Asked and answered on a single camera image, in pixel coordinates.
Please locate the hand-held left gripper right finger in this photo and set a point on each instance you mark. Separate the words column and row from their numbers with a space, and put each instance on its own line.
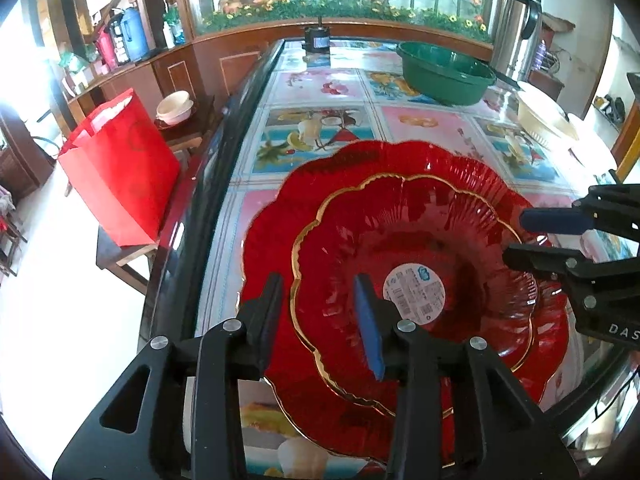
column 371, row 332

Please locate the red thermos flask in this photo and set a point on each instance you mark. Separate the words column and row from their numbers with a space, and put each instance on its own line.
column 106, row 50

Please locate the stainless steel thermos kettle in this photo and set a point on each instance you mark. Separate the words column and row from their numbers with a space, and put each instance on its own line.
column 515, row 35

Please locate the small black device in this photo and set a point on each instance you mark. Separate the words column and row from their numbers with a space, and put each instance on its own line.
column 317, row 39

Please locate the fruit printed tablecloth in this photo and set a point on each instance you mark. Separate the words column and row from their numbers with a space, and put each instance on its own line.
column 320, row 85

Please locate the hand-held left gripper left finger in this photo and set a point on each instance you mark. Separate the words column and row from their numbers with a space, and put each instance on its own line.
column 262, row 320

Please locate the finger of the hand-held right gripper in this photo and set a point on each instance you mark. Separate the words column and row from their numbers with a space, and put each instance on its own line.
column 540, row 258
column 550, row 220

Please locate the red gold-rimmed glass plate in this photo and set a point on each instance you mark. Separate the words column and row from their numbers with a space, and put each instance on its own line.
column 425, row 240

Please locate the black thermos flask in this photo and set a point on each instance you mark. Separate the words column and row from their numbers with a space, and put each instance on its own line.
column 119, row 40

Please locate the large red glass plate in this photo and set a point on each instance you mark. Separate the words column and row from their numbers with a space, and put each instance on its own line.
column 310, row 185

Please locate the blue thermos flask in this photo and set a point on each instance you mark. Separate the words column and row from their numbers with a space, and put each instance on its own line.
column 135, row 32

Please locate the green plastic bottle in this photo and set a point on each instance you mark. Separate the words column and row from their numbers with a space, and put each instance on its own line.
column 173, row 27

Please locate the green plastic basin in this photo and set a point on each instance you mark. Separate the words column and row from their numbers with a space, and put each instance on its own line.
column 440, row 85

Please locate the red paper bag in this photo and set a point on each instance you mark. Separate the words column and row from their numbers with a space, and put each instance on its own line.
column 120, row 180

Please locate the wooden stool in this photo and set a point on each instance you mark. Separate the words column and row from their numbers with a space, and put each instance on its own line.
column 125, row 260

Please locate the wooden counter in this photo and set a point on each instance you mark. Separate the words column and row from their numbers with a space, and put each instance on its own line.
column 225, row 60

